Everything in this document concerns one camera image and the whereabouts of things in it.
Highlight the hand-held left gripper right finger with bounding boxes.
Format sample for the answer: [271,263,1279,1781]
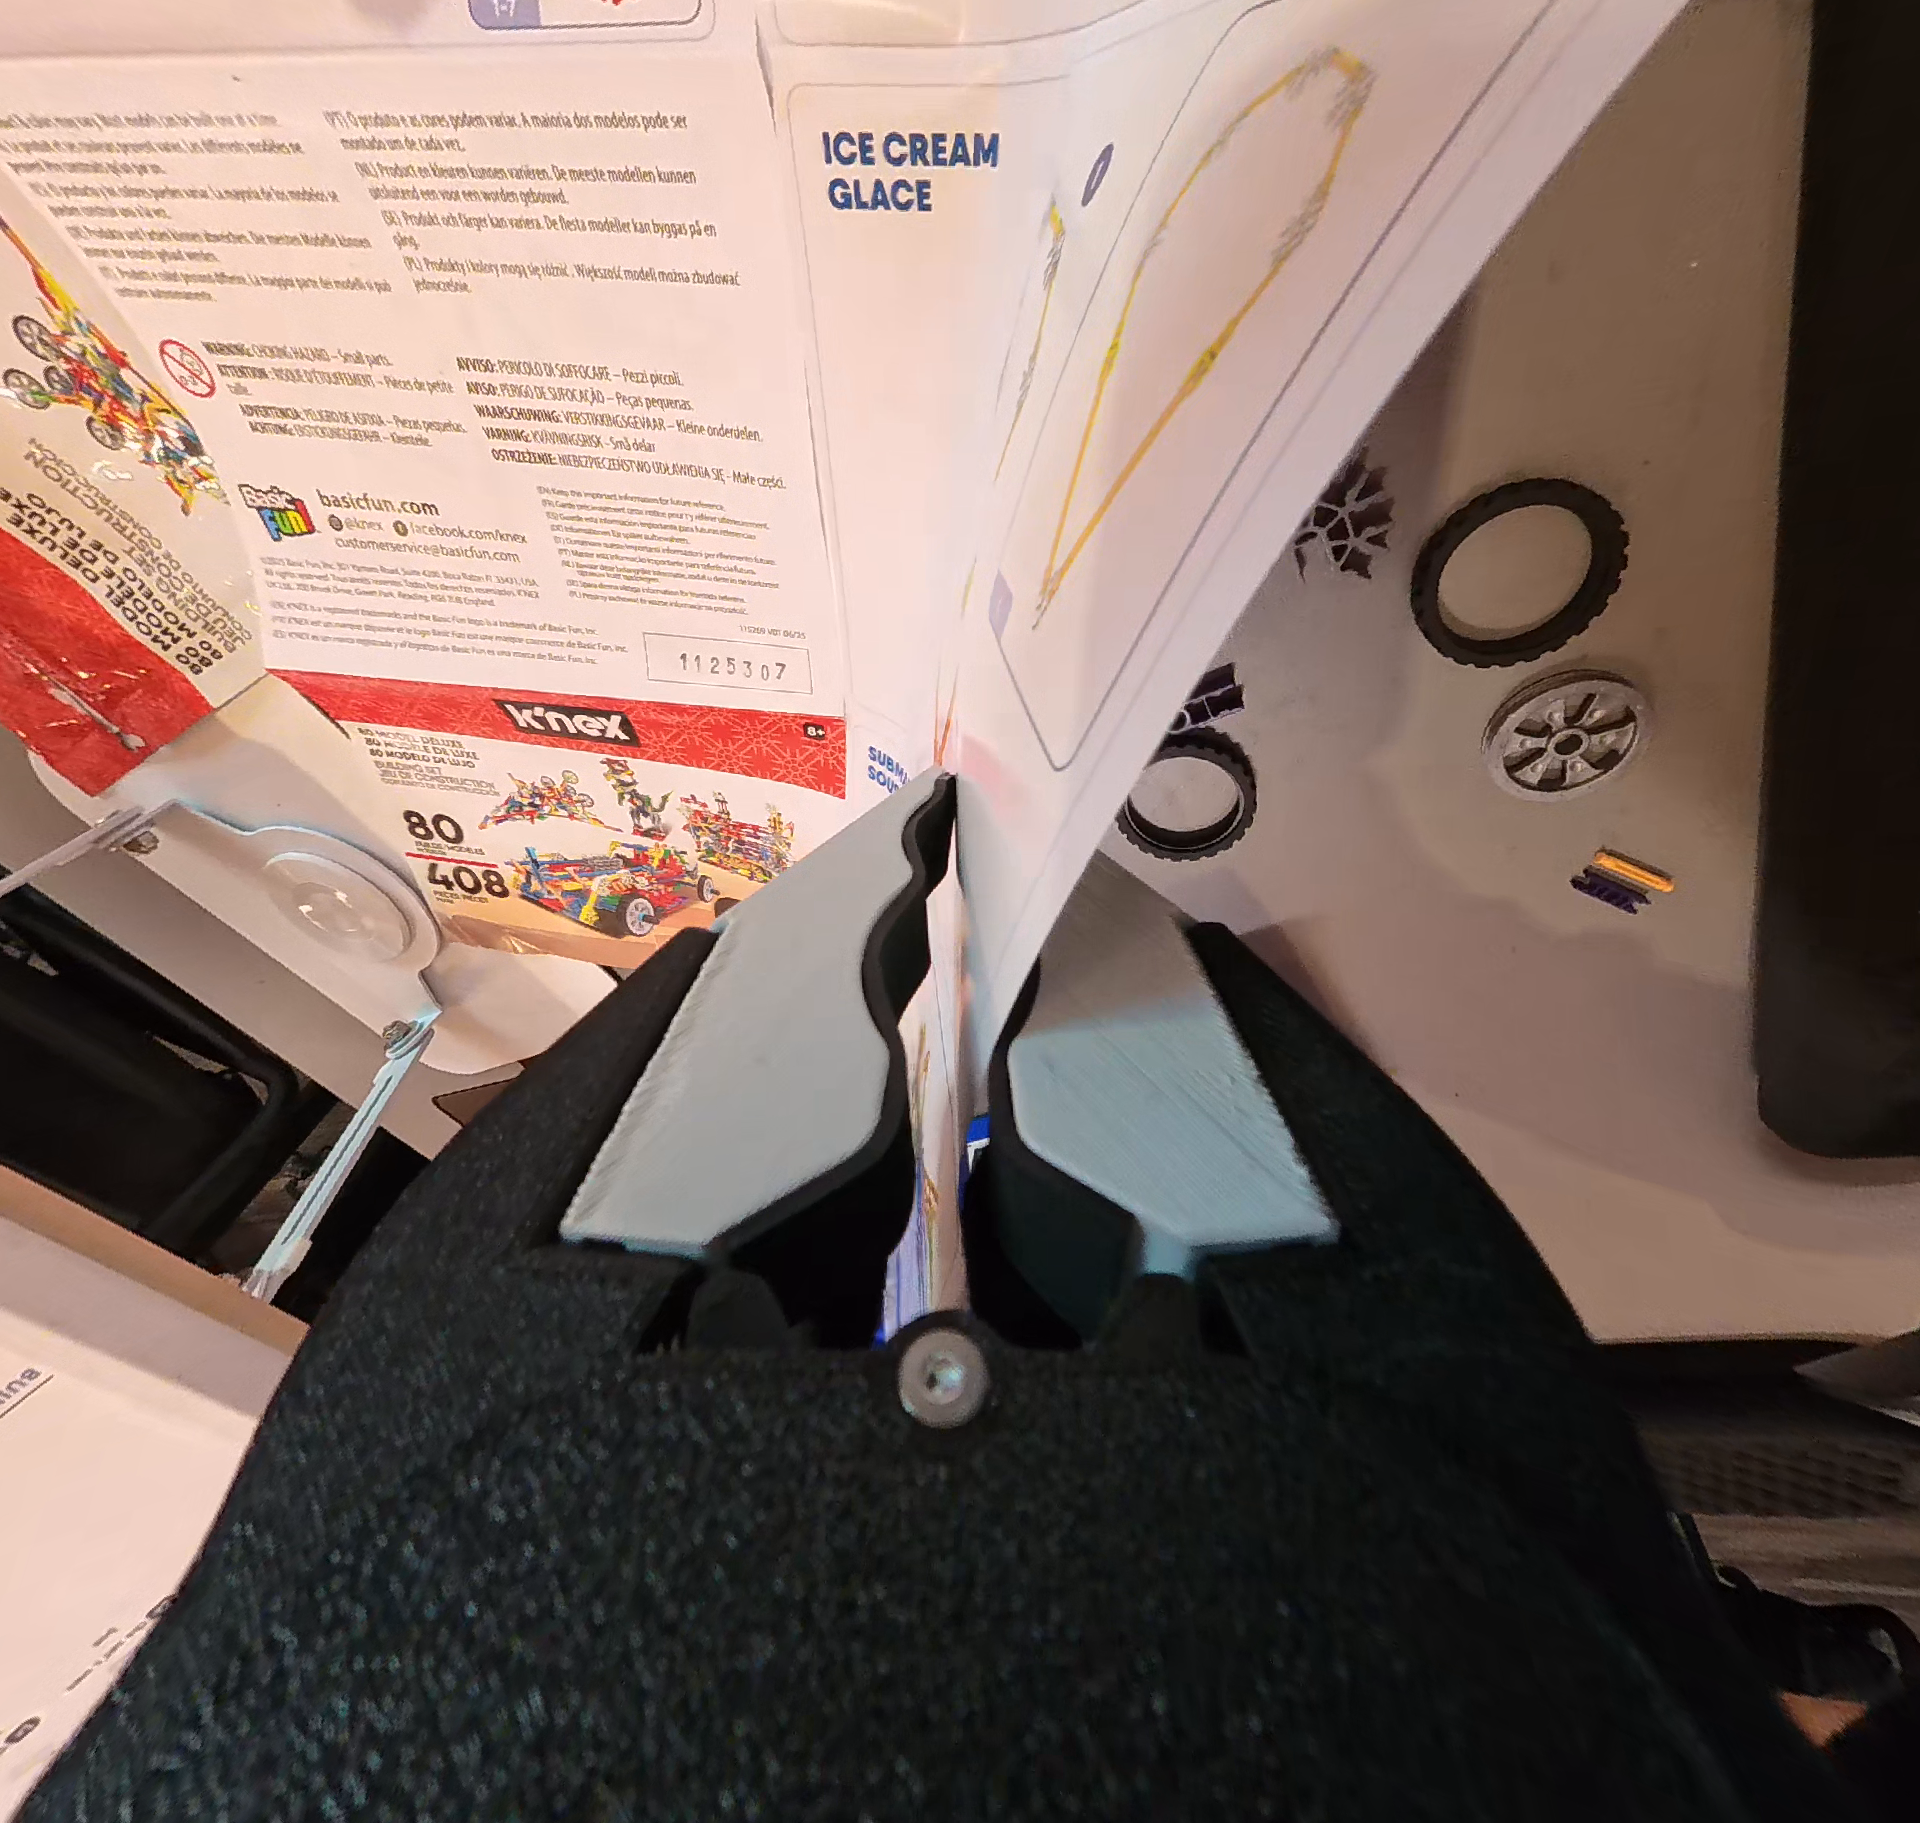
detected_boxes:
[991,850,1341,1282]

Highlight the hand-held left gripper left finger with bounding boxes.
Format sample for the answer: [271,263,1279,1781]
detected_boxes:
[555,769,962,1267]

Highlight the building instruction sheet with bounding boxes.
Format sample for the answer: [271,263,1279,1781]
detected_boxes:
[0,0,1787,1345]

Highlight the small black wheel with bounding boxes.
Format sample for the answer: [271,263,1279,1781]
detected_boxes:
[1117,732,1259,865]

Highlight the grey wheel hub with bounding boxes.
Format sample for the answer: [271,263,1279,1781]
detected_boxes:
[1481,668,1653,801]

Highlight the black rubber tyre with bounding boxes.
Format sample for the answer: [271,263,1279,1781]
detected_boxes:
[1409,480,1632,668]

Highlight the dark snowflake connector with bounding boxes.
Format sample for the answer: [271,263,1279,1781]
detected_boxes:
[1290,456,1400,581]

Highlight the white task instruction board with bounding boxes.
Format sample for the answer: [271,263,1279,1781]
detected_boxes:
[0,1163,309,1810]

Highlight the colourful toy packaging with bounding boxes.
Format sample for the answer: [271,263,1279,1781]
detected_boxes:
[0,210,263,798]

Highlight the black perforated board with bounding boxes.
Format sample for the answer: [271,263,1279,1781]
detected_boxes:
[1755,0,1920,1162]

